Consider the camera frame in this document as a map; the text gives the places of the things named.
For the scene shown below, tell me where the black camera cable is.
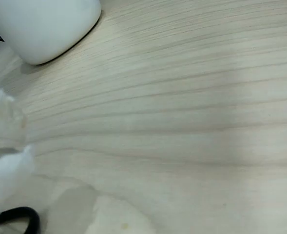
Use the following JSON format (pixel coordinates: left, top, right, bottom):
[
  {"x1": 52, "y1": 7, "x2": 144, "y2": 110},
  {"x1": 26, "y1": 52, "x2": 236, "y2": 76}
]
[{"x1": 0, "y1": 206, "x2": 41, "y2": 234}]

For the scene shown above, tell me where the white mug black handle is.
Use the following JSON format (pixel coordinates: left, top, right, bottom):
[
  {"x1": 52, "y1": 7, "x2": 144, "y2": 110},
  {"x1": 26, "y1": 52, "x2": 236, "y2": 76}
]
[{"x1": 0, "y1": 0, "x2": 102, "y2": 66}]

